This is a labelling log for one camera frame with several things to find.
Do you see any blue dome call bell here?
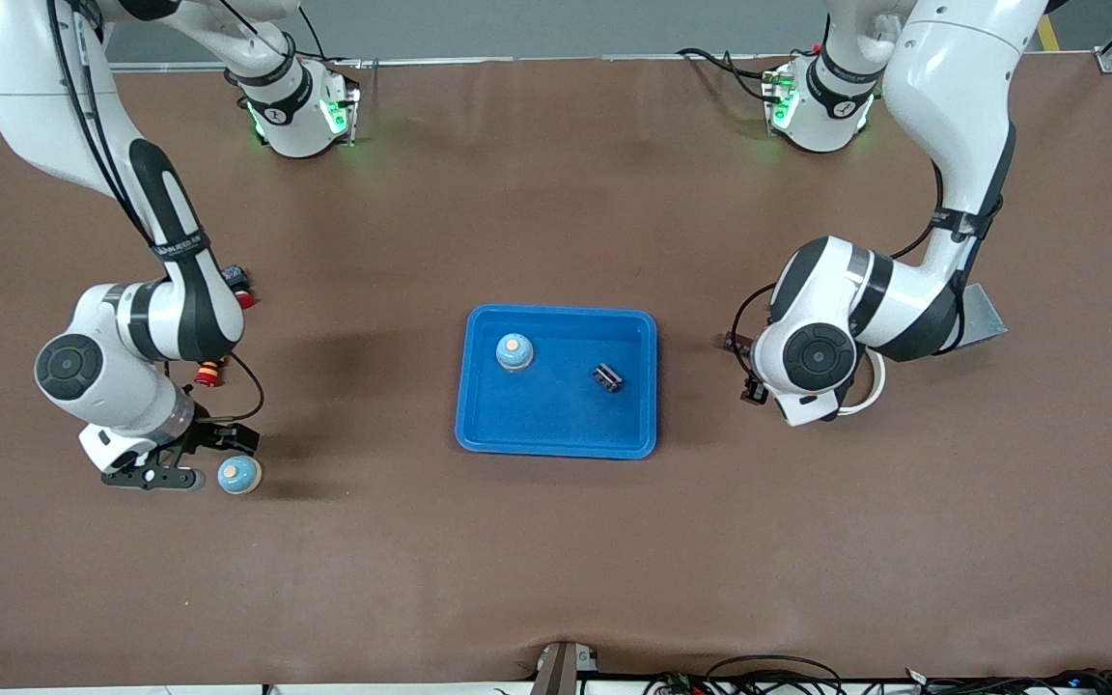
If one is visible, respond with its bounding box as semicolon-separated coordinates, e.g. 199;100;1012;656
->
217;455;264;496
495;332;534;374

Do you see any blue plastic tray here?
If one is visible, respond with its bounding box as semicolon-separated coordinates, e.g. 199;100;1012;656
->
454;304;659;460

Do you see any white curved plastic strip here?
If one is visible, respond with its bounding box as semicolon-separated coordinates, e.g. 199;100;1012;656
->
838;347;888;418

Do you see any grey metal box module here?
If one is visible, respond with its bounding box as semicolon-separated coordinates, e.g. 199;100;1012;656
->
959;283;1009;350

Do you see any brown table mat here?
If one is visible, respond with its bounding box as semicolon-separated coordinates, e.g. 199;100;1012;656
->
0;54;1112;688

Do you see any black looped cable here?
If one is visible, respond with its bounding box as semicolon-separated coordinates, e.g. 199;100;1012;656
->
706;654;847;695

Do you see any coloured wire cluster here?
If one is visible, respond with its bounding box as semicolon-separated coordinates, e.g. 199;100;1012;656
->
645;670;711;695

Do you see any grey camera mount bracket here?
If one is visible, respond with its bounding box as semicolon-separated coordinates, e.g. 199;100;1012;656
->
537;641;601;695

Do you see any black left arm base cable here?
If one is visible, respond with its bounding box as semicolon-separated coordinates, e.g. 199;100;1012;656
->
676;45;789;103

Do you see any black arm base cable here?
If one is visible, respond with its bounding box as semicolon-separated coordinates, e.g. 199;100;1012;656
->
286;5;366;70
676;45;789;103

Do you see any black right arm base cable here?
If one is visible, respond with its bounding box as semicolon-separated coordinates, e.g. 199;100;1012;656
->
286;5;366;70

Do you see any black cable tangle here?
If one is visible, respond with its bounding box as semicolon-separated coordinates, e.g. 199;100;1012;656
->
903;666;1112;695

